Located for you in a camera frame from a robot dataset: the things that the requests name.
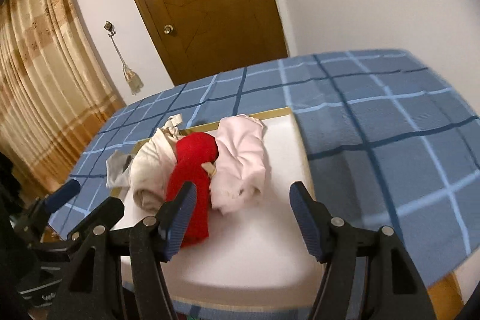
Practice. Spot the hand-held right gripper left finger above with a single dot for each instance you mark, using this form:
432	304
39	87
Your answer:
180	218

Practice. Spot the cream underwear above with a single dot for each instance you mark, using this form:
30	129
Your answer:
153	166

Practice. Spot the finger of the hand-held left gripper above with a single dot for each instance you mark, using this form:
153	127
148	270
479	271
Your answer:
63	192
101	213

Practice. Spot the pink underwear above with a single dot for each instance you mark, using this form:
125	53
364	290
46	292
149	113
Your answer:
240	162

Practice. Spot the beige patterned curtain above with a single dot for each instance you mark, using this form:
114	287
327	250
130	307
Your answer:
37	61

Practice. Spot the metal wall hook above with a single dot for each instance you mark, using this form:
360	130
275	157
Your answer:
110	27

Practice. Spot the blue plaid tablecloth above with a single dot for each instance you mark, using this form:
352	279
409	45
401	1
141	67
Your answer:
375	155

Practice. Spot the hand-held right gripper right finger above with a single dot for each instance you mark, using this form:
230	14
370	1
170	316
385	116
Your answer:
305	218

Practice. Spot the grey white underwear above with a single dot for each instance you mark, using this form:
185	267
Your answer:
117	170

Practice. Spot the beige curtain tassel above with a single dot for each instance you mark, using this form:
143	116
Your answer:
133	80

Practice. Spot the shallow white gold-edged box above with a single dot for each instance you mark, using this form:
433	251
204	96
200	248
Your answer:
262	230

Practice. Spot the brass door knob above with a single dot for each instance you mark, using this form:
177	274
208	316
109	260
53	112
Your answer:
168	29

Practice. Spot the red underwear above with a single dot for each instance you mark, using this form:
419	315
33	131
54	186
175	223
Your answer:
191	170

